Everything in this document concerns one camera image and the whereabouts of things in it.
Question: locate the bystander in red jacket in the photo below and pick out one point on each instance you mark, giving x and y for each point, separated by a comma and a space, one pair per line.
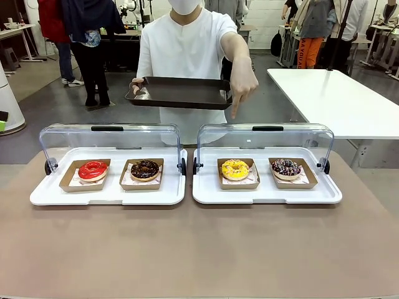
50, 21

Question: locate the white background desk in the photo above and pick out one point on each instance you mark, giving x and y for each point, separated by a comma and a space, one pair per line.
15, 29

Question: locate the dark brown serving tray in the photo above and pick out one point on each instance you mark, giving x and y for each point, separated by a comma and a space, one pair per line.
180, 93

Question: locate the bystander in orange trousers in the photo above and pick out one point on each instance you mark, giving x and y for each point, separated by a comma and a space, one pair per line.
311, 46

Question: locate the red glazed donut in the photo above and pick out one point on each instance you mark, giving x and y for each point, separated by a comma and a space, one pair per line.
93, 173

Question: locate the yellow sprinkled donut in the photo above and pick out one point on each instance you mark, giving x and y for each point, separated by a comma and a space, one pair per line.
235, 173

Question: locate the person's right hand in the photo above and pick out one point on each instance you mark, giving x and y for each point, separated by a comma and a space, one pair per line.
137, 87

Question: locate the person in white shirt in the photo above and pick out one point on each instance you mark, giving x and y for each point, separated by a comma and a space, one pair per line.
184, 46

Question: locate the person's left hand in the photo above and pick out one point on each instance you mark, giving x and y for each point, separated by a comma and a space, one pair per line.
244, 81

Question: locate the chocolate sprinkle donut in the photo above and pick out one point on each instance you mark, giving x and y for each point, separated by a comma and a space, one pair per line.
286, 173

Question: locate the white display tray base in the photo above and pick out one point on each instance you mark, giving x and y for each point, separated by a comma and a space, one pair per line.
115, 197
265, 195

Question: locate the black camera pole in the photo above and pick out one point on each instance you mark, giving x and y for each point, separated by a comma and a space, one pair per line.
338, 37

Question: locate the person's left forearm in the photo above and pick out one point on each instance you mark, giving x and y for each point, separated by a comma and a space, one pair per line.
237, 46

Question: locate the clear hinged display lid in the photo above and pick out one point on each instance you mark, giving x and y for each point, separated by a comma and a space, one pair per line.
109, 137
265, 137

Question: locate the grey background workbench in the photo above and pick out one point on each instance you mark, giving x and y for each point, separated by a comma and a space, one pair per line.
385, 31

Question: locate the chocolate glazed donut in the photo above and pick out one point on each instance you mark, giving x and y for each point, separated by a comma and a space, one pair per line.
145, 174

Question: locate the brown cardboard donut tray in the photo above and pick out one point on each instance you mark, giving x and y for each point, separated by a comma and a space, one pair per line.
296, 186
238, 187
67, 183
140, 187

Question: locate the bystander in navy jacket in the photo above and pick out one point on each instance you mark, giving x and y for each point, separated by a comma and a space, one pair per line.
90, 18

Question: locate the white face mask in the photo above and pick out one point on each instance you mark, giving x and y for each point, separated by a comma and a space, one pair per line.
184, 7

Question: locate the grey plastic stool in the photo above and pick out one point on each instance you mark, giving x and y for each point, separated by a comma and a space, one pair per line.
11, 57

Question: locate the white printed paper liner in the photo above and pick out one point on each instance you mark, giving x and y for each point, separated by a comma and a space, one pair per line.
254, 178
304, 179
126, 182
75, 182

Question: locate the white round pedestal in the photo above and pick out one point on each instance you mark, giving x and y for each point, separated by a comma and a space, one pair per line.
11, 102

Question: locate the bystander in white shirt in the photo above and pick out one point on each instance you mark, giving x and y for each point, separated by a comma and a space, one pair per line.
355, 18

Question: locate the black backpack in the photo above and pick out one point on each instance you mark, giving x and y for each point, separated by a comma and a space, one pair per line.
276, 45

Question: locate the white side table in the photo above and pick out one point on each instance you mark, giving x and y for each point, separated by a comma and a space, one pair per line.
336, 99

